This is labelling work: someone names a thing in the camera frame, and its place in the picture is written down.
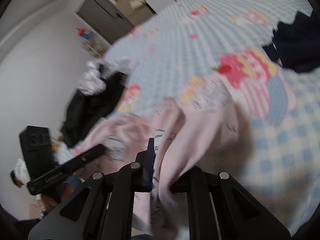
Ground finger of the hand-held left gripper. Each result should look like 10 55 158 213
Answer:
60 144 107 170

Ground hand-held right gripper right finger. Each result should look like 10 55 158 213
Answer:
170 165 292 240

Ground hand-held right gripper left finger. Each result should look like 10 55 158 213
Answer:
28 137 155 240

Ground pink printed pants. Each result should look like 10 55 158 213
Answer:
74 76 250 238

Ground person's left hand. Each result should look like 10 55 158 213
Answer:
42 187 68 208

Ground white and red object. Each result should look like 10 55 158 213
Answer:
10 159 30 188

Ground black garment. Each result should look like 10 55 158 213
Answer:
60 71 125 148

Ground white satin garment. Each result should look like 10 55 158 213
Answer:
77 57 140 96

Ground shelf with toys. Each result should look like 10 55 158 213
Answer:
76 26 105 58

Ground blue checkered printed blanket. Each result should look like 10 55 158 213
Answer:
52 0 320 238

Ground grey door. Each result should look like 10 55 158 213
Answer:
76 0 157 45

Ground navy blue garment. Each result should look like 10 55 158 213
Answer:
261 11 320 73

